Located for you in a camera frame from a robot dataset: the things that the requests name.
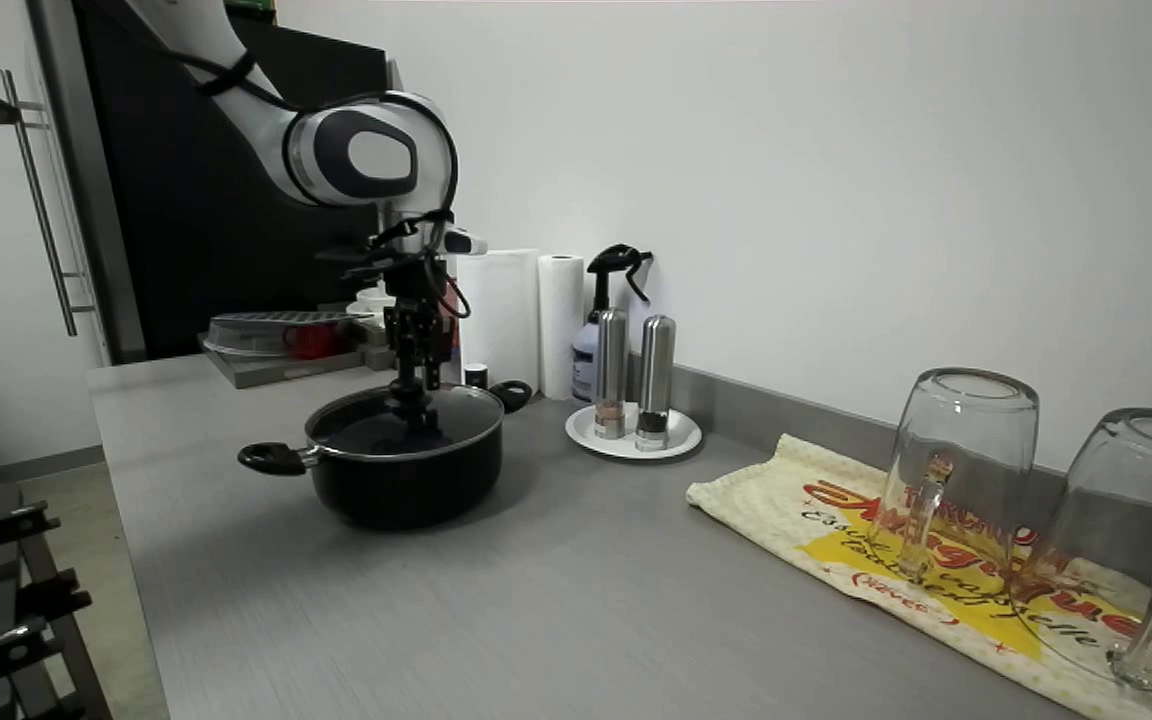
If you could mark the glass lid with black knob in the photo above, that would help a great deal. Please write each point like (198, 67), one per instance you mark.
(456, 418)

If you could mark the dark cabinet panel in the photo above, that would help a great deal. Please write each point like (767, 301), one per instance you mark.
(190, 252)

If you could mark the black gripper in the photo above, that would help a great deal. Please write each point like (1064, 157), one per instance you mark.
(419, 306)

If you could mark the upturned clear drinking glass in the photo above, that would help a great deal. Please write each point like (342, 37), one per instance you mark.
(1136, 494)
(960, 455)

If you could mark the grey tray with red item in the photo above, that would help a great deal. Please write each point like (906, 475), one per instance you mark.
(262, 341)

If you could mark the cream printed kitchen towel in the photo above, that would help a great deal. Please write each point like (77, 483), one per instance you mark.
(857, 532)

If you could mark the white round plate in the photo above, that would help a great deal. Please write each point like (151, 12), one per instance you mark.
(678, 438)

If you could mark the spray bottle with black trigger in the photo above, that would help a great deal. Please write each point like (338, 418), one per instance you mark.
(591, 344)

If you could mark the wide white paper towel roll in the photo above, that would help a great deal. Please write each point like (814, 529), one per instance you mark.
(509, 313)

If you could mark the black cooking pot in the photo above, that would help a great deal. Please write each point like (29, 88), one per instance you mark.
(400, 485)

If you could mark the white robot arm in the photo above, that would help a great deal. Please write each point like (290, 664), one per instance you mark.
(350, 146)

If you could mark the steel grinder mill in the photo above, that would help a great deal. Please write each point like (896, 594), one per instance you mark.
(659, 375)
(608, 366)

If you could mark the narrow white paper towel roll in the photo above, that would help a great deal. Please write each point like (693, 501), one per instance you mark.
(562, 324)

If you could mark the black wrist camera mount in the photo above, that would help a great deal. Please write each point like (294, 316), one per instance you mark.
(399, 236)

